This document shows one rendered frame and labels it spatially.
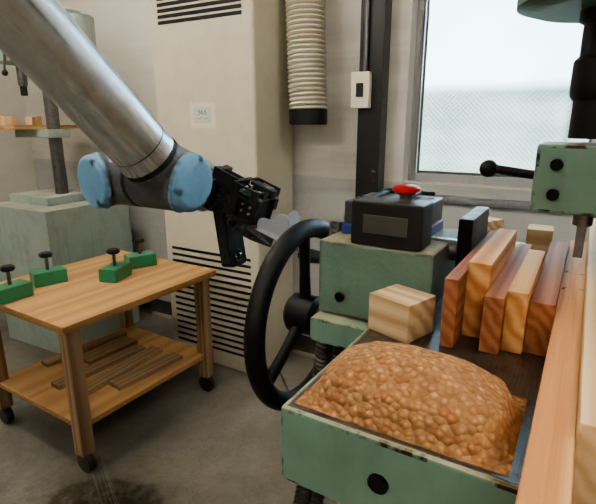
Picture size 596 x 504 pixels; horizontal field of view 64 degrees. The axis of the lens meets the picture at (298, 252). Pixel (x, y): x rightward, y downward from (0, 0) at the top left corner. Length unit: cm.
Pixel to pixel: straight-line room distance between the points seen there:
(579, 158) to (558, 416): 31
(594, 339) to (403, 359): 13
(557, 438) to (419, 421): 8
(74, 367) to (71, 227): 102
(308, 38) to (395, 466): 174
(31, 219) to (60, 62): 189
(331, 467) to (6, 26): 53
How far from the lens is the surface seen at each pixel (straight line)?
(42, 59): 64
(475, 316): 47
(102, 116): 67
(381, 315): 45
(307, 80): 191
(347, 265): 55
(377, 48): 191
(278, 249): 63
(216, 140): 201
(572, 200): 55
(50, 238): 243
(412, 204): 51
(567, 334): 41
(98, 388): 188
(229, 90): 196
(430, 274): 51
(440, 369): 33
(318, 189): 210
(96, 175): 83
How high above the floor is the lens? 109
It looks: 15 degrees down
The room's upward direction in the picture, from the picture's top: straight up
